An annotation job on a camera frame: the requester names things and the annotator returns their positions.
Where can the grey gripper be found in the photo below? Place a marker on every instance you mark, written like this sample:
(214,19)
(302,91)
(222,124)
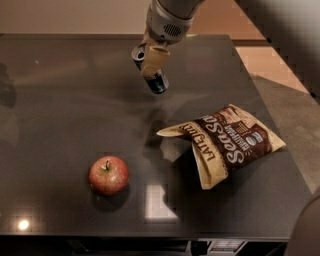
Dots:
(164,29)

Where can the Red Bull can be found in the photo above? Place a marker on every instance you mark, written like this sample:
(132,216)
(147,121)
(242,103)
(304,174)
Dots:
(150,59)

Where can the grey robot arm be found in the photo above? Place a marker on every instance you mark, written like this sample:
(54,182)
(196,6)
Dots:
(292,28)

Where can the brown Late July chip bag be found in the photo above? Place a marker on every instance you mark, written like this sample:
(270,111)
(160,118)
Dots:
(224,141)

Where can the red apple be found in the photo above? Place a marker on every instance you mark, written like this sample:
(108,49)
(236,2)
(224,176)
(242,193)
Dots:
(108,176)

